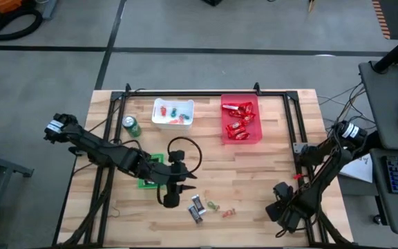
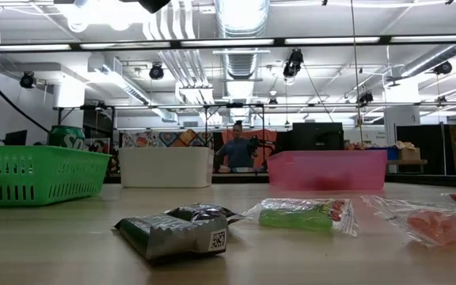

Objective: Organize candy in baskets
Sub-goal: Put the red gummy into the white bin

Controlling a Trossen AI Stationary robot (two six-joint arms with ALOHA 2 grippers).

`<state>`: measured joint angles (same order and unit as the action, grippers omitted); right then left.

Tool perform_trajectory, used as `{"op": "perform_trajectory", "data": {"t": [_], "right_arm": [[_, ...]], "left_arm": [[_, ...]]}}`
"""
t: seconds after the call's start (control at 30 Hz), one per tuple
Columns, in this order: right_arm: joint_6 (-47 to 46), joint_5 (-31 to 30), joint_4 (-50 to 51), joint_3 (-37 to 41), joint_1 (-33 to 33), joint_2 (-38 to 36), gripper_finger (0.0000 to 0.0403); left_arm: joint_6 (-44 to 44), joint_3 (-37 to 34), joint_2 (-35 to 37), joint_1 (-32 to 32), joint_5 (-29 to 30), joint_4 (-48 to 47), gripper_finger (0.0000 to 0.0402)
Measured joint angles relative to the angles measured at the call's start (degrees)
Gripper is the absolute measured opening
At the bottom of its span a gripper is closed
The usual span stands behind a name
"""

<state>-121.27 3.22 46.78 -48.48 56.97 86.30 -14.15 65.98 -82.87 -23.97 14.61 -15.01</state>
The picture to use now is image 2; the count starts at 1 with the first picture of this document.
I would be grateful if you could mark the pink plastic basket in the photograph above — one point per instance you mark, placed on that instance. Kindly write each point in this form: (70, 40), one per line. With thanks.
(327, 164)

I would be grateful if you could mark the black overhead light beam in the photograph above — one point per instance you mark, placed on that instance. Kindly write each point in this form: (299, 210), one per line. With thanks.
(212, 42)

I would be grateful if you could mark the orange candy clear bag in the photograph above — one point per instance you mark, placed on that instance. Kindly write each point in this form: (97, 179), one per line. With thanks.
(441, 227)

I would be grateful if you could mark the black background robot arm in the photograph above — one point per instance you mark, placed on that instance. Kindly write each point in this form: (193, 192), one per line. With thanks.
(253, 142)

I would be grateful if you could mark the dark partition panel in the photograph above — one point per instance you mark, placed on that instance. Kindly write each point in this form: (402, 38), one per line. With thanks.
(430, 146)

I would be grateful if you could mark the silver air duct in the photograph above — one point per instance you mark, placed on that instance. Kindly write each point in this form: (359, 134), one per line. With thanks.
(242, 16)

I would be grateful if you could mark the shiny dark foil candy wrapper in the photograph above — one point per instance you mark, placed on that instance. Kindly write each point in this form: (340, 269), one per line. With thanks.
(208, 211)

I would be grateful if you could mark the orange cloth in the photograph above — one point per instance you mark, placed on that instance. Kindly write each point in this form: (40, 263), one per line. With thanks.
(269, 134)

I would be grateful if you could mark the green Sprite can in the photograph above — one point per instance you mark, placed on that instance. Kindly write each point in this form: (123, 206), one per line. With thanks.
(65, 136)

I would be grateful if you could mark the green candy clear bag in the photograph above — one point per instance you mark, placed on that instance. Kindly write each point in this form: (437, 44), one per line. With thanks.
(295, 219)

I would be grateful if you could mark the small black monitor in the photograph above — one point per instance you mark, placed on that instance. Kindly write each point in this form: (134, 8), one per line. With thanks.
(16, 138)

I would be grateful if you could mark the person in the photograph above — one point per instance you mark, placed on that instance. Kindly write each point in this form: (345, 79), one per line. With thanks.
(238, 152)

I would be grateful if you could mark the colourful patterned quilt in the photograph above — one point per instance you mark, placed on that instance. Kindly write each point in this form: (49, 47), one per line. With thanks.
(172, 138)

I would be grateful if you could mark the large black monitor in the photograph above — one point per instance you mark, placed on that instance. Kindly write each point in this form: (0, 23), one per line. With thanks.
(318, 136)

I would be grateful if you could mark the blue bin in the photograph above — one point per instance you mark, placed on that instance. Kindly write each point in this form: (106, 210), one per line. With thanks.
(392, 153)

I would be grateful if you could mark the silver wrapper with QR code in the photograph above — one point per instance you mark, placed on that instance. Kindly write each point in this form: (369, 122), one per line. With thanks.
(172, 237)

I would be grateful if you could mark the cardboard box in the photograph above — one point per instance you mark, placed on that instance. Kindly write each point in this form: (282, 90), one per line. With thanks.
(409, 154)

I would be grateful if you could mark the white pillar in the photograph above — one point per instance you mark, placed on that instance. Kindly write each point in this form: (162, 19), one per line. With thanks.
(402, 122)

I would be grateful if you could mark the black hanging camera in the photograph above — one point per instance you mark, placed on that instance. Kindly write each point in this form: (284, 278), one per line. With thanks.
(443, 68)
(365, 98)
(293, 63)
(28, 80)
(156, 72)

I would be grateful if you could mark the green plastic basket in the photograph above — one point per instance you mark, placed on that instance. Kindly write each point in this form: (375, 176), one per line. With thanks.
(34, 151)

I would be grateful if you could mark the white plastic bin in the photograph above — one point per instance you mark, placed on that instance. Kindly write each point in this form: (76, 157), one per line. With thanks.
(164, 166)

